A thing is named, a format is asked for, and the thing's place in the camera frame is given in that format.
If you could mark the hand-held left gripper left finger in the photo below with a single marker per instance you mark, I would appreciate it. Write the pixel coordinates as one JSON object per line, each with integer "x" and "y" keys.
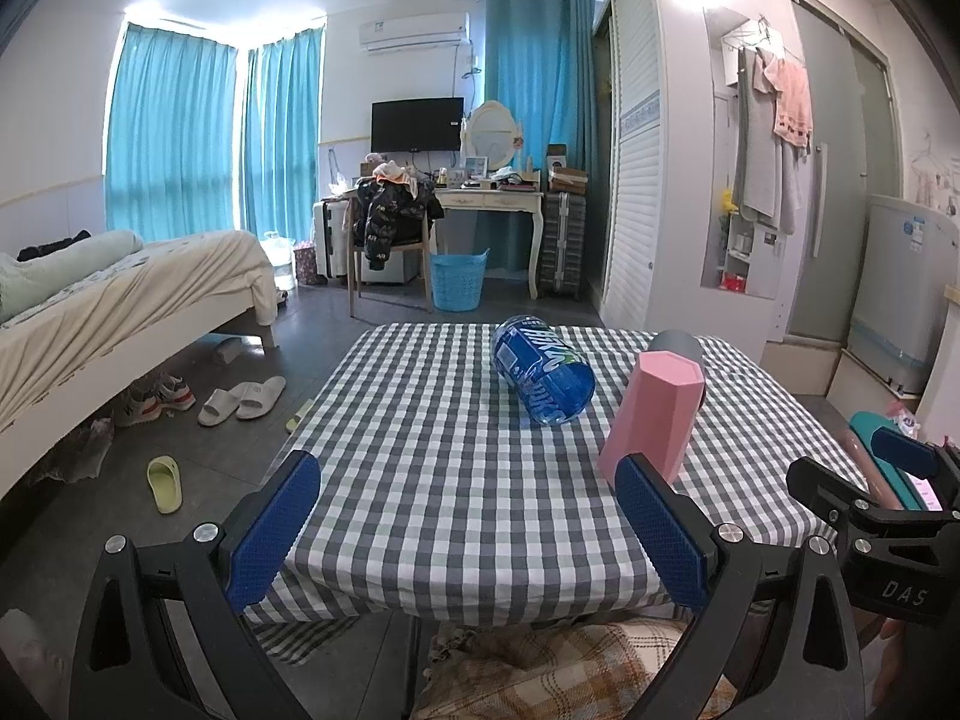
{"x": 274, "y": 532}

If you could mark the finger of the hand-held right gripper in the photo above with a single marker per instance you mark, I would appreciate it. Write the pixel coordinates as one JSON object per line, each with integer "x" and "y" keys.
{"x": 829, "y": 486}
{"x": 904, "y": 450}

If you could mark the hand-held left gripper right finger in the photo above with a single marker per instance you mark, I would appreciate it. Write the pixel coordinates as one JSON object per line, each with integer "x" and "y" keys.
{"x": 660, "y": 532}

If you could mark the pink hexagonal cup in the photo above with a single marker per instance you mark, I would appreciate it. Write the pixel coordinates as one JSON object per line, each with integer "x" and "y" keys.
{"x": 652, "y": 420}

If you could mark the blue plastic bottle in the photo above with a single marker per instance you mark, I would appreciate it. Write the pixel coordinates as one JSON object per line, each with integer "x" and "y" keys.
{"x": 544, "y": 371}

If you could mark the grey cup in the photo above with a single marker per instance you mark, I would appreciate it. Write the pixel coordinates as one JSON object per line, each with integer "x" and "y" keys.
{"x": 675, "y": 345}

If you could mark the person's right hand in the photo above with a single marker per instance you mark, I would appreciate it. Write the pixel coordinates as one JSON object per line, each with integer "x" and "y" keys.
{"x": 892, "y": 652}

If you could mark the teal rolled mat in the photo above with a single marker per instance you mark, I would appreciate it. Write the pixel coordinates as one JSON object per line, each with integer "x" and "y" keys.
{"x": 904, "y": 481}

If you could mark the dark pink rolled mat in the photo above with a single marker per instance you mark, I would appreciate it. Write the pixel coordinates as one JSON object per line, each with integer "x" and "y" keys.
{"x": 874, "y": 469}

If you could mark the green slipper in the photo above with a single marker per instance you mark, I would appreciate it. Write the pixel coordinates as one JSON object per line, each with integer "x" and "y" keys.
{"x": 300, "y": 418}
{"x": 165, "y": 484}

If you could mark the white slipper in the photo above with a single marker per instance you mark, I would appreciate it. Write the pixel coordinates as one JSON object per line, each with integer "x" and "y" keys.
{"x": 222, "y": 406}
{"x": 262, "y": 396}

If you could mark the white appliance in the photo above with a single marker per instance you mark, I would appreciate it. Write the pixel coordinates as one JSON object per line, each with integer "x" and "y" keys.
{"x": 900, "y": 292}

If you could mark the plaid blanket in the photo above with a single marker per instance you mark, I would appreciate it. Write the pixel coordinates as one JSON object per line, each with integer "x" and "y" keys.
{"x": 555, "y": 667}

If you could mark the white red sneaker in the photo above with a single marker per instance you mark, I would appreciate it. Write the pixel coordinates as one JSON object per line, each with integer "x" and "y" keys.
{"x": 174, "y": 392}
{"x": 136, "y": 405}

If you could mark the grey white checked tablecloth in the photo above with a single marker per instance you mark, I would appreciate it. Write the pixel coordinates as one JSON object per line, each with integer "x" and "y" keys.
{"x": 450, "y": 465}

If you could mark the clear plastic bag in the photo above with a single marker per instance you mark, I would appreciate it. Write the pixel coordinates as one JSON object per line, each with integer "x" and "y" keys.
{"x": 79, "y": 450}

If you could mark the bed with cream sheet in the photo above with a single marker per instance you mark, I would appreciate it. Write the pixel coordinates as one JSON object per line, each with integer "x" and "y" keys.
{"x": 127, "y": 307}

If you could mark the pink gift bag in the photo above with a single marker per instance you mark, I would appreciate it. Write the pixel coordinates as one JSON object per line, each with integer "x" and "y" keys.
{"x": 307, "y": 264}

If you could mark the frosted glass door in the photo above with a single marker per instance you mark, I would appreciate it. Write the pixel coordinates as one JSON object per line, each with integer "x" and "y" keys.
{"x": 832, "y": 187}

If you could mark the clear water jug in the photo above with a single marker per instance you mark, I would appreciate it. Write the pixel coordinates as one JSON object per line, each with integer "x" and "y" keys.
{"x": 277, "y": 259}

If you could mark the wooden chair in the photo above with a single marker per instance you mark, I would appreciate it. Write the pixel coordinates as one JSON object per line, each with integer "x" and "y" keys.
{"x": 390, "y": 281}

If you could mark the white cloth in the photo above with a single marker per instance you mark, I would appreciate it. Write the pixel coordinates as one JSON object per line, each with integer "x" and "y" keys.
{"x": 30, "y": 664}

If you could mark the white suitcase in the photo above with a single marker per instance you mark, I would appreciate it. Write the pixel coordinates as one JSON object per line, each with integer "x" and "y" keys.
{"x": 330, "y": 240}

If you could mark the dark grey suitcase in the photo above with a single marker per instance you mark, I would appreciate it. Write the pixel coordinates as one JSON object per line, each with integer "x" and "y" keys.
{"x": 562, "y": 244}

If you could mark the blue laundry basket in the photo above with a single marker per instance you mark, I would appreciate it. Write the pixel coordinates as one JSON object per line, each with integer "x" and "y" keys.
{"x": 457, "y": 281}

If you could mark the grey towel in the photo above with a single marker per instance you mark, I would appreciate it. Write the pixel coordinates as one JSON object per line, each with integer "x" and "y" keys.
{"x": 757, "y": 165}

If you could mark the dark patterned jacket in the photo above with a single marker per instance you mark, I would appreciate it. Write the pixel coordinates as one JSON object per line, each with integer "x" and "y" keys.
{"x": 386, "y": 217}

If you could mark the pale green pillow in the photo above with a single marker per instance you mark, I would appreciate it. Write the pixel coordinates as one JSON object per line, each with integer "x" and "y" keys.
{"x": 67, "y": 266}

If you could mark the dark cloth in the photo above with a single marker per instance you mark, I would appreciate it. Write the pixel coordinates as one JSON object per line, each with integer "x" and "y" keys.
{"x": 52, "y": 246}

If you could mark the pink towel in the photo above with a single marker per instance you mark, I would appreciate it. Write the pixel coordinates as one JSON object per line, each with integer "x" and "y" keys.
{"x": 793, "y": 105}

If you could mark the cardboard box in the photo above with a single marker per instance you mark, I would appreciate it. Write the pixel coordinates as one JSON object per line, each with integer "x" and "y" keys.
{"x": 568, "y": 178}

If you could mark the white louvered wardrobe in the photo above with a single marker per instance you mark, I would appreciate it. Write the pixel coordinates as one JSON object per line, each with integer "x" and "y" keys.
{"x": 637, "y": 165}

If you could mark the white dressing table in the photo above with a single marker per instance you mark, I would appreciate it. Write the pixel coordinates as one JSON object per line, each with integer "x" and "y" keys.
{"x": 487, "y": 200}

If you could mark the pile of light clothes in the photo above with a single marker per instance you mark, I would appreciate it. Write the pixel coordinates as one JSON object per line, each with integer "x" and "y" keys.
{"x": 390, "y": 172}

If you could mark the narrow blue window curtain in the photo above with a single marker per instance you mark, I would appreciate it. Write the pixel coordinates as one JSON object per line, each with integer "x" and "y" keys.
{"x": 281, "y": 127}

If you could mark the wide blue window curtain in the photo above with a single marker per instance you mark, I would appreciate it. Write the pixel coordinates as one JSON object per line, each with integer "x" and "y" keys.
{"x": 169, "y": 135}

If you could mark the black television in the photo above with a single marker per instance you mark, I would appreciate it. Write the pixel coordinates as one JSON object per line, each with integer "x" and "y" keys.
{"x": 417, "y": 124}

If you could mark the oval white mirror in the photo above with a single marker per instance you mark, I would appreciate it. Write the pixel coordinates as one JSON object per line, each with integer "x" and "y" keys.
{"x": 491, "y": 131}

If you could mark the dark blue curtain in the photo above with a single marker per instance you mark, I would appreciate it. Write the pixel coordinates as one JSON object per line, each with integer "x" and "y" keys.
{"x": 540, "y": 90}

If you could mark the white air conditioner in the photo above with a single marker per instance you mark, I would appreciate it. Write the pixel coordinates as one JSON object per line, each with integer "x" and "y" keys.
{"x": 414, "y": 31}

